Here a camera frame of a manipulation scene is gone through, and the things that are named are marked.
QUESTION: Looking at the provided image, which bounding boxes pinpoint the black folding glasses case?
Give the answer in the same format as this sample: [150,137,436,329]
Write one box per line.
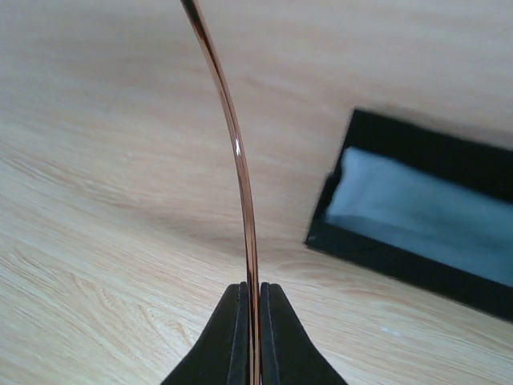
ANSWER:
[305,109,512,321]

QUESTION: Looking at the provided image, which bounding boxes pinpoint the brown translucent sunglasses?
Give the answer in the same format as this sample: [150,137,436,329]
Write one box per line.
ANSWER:
[181,0,262,385]

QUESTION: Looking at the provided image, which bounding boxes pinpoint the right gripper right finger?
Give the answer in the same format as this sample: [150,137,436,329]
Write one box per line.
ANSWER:
[260,282,345,385]

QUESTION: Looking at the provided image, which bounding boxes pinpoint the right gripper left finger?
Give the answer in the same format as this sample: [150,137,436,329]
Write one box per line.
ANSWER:
[163,282,249,385]

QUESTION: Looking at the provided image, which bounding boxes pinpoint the blue cleaning cloth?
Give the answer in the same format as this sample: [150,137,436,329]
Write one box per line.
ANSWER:
[325,148,512,286]

